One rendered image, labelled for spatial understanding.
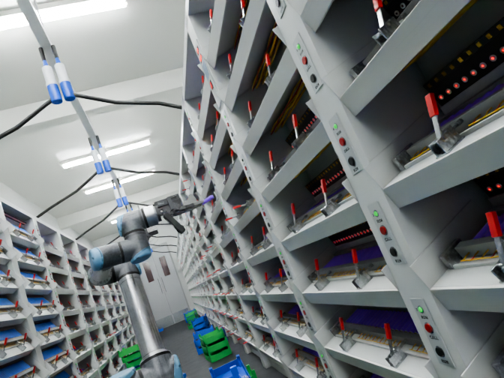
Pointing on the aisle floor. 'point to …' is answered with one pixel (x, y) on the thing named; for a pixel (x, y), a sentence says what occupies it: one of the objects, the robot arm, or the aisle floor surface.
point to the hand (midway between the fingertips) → (201, 204)
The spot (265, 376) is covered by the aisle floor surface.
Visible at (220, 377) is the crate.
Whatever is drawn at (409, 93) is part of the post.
